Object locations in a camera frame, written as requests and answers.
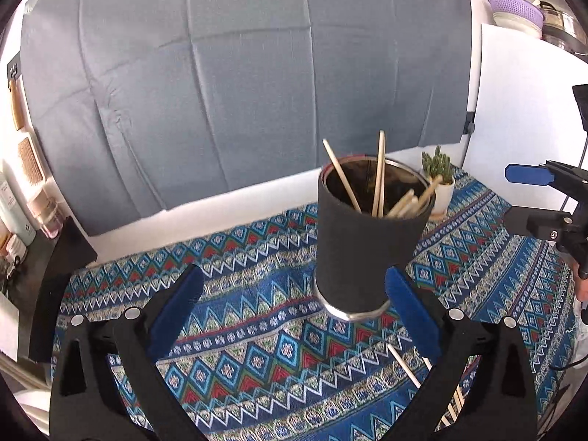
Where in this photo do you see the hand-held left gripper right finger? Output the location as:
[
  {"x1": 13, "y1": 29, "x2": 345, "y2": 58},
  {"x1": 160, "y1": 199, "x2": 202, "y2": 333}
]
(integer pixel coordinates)
[{"x1": 385, "y1": 266, "x2": 538, "y2": 441}]

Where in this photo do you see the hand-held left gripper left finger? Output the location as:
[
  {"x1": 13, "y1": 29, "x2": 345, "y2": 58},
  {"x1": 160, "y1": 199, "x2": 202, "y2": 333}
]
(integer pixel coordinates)
[{"x1": 50, "y1": 264, "x2": 205, "y2": 441}]

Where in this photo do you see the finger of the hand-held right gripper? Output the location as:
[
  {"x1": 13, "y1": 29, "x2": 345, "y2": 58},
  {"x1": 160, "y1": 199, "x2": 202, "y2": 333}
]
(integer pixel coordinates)
[
  {"x1": 504, "y1": 206, "x2": 576, "y2": 240},
  {"x1": 504, "y1": 161, "x2": 588, "y2": 194}
]

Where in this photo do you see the pile of wooden chopsticks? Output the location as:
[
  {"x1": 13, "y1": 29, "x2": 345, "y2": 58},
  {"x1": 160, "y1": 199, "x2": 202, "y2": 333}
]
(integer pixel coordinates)
[{"x1": 386, "y1": 344, "x2": 465, "y2": 428}]

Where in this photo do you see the black cylindrical utensil holder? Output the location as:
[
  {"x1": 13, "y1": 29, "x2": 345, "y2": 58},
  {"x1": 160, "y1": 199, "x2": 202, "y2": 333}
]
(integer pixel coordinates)
[{"x1": 317, "y1": 157, "x2": 436, "y2": 321}]

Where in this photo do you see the bundle of wooden chopsticks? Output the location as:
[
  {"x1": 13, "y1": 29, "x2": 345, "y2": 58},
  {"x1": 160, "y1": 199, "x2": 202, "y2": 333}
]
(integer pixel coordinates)
[{"x1": 322, "y1": 130, "x2": 444, "y2": 219}]

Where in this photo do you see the white refrigerator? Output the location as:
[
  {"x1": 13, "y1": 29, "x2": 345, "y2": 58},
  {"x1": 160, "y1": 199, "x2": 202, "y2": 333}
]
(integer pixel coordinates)
[{"x1": 462, "y1": 23, "x2": 588, "y2": 221}]

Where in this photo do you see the blue patterned tablecloth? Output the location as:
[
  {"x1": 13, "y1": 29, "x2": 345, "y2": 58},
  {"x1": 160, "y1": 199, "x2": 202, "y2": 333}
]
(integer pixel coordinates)
[{"x1": 50, "y1": 165, "x2": 580, "y2": 441}]

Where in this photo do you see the black flat device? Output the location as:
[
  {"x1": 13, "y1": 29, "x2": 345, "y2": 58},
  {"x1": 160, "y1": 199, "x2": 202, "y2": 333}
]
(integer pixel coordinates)
[{"x1": 572, "y1": 83, "x2": 588, "y2": 134}]

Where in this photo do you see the succulent in white pot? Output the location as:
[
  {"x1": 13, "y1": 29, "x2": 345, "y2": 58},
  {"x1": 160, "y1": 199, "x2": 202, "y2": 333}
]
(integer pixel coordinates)
[{"x1": 422, "y1": 146, "x2": 456, "y2": 216}]

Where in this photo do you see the white bowl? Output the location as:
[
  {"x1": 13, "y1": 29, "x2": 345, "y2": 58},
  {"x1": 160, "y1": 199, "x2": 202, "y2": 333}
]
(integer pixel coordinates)
[{"x1": 494, "y1": 11, "x2": 544, "y2": 40}]

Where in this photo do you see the steel cooking pot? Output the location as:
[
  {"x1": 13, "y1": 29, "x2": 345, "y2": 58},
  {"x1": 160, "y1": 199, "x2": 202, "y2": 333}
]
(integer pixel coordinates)
[{"x1": 539, "y1": 2, "x2": 583, "y2": 51}]

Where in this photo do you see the pink bottle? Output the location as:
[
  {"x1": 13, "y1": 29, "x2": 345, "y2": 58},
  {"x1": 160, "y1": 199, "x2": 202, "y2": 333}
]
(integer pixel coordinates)
[{"x1": 28, "y1": 188, "x2": 63, "y2": 240}]

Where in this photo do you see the purple colander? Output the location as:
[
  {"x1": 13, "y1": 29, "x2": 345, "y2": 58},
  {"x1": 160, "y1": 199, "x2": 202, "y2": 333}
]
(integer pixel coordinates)
[{"x1": 487, "y1": 0, "x2": 545, "y2": 28}]

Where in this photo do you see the white paper box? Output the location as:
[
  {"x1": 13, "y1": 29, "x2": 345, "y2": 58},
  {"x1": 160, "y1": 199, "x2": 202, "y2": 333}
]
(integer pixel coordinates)
[{"x1": 0, "y1": 291, "x2": 22, "y2": 362}]

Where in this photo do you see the white bottle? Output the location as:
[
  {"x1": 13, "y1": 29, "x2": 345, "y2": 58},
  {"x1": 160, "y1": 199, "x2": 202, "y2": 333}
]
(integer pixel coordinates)
[{"x1": 0, "y1": 170, "x2": 36, "y2": 245}]

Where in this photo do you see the grey backdrop cloth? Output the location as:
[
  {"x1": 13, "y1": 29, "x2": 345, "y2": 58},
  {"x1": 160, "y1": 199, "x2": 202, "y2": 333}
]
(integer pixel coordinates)
[{"x1": 21, "y1": 0, "x2": 474, "y2": 237}]

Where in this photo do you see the wooden brush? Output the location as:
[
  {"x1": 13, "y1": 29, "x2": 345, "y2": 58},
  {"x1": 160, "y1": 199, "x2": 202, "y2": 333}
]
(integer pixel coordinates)
[{"x1": 10, "y1": 78, "x2": 26, "y2": 132}]

